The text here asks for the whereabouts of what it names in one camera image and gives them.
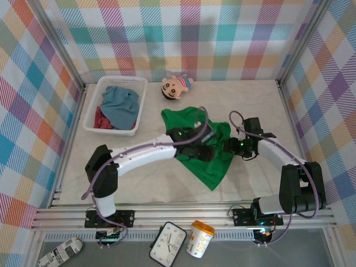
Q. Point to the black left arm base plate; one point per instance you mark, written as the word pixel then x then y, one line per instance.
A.
pixel 126 218

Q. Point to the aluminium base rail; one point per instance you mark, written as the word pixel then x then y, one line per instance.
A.
pixel 180 217

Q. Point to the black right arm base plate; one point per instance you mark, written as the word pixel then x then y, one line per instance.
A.
pixel 242 217

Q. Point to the black framed white clock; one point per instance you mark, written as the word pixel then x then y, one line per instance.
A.
pixel 167 244

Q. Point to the aluminium frame post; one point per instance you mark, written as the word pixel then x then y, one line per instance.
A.
pixel 303 41
pixel 59 41

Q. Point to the aluminium side rail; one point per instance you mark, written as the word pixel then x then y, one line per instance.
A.
pixel 289 116
pixel 73 125

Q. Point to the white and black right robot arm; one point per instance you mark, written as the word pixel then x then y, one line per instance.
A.
pixel 274 154

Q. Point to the newsprint wrapped roll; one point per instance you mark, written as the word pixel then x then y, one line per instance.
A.
pixel 61 251

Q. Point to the white plastic basket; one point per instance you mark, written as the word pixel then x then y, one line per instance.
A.
pixel 122 80

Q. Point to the green tank top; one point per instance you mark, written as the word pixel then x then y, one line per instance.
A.
pixel 178 118

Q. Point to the blue tank top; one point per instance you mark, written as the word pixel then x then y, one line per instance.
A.
pixel 119 108

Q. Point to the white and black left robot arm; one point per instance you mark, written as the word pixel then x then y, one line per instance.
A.
pixel 144 153

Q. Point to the red tank top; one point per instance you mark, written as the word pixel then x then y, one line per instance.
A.
pixel 101 121

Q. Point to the white cup with orange lid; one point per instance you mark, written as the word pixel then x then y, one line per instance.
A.
pixel 198 242

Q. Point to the cartoon plush doll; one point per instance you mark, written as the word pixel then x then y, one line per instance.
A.
pixel 171 90

